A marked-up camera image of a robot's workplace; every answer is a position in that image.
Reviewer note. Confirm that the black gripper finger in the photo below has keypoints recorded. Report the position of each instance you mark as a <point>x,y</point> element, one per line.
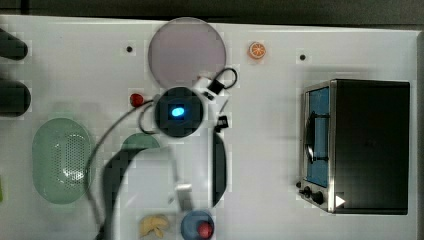
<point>222,123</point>

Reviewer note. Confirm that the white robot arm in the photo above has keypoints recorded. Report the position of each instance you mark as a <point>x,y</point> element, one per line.
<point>186,172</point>

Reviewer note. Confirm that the green oval strainer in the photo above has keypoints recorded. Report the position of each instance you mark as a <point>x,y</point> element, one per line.
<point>61,148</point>

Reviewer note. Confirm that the orange slice toy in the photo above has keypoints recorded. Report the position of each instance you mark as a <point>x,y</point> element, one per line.
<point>256,50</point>

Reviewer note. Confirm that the grey round plate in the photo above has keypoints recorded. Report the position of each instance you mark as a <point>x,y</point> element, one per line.
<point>183,49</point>

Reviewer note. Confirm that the green cup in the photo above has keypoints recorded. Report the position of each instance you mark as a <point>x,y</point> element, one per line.
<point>139,141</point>

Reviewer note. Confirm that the red toy strawberry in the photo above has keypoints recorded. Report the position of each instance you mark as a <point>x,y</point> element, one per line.
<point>136,100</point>

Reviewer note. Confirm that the blue cup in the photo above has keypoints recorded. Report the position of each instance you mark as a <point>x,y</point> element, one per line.
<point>190,223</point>

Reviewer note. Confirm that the red toy apple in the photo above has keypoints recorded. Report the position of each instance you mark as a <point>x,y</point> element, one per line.
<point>205,230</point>

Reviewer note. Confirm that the yellow toy banana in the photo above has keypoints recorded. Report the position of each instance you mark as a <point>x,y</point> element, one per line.
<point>153,223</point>

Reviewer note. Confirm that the silver toaster oven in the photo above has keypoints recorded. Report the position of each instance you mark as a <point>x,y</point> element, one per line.
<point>355,148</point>

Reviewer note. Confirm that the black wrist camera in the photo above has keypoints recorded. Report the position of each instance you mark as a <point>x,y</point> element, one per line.
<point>216,87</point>

